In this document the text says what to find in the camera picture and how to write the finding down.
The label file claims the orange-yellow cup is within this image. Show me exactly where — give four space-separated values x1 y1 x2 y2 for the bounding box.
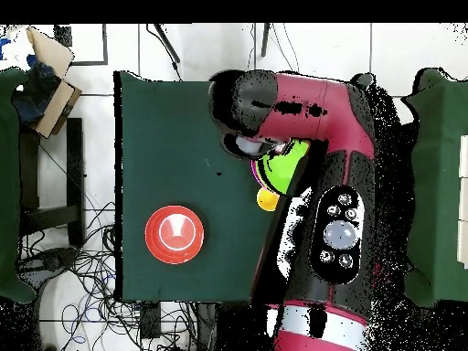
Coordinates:
256 186 282 212

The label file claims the large green bowl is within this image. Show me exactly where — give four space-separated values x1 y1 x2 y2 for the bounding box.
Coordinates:
255 138 311 196

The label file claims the orange bowl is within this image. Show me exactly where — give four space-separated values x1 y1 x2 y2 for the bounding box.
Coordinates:
144 205 205 265

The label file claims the dark green table cloth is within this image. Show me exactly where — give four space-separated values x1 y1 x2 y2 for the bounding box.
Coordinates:
113 69 378 304

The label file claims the black floor box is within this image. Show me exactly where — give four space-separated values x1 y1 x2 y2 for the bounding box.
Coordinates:
140 301 162 339

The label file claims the black tripod leg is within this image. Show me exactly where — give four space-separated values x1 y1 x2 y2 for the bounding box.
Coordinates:
145 23 183 80
260 23 272 59

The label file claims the black grey floor stand base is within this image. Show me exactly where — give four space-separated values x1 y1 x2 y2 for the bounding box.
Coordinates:
19 246 80 273

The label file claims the green cloth side table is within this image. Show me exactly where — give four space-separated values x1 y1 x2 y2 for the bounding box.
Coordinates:
0 67 37 304
401 67 468 308

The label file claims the dark blue bag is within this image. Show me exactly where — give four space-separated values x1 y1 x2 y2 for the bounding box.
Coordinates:
12 54 61 125

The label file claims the white drawer unit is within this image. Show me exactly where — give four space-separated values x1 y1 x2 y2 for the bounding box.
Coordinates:
457 133 468 270

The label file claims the cardboard box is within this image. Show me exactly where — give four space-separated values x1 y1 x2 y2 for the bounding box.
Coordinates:
10 26 82 140

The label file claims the tangle of black cables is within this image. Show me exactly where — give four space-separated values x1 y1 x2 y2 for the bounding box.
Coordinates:
21 198 217 351

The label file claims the black stool frame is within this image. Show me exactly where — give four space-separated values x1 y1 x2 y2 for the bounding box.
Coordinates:
19 117 86 250

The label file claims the black floor frame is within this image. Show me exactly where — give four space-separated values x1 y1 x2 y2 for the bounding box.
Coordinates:
53 23 110 67

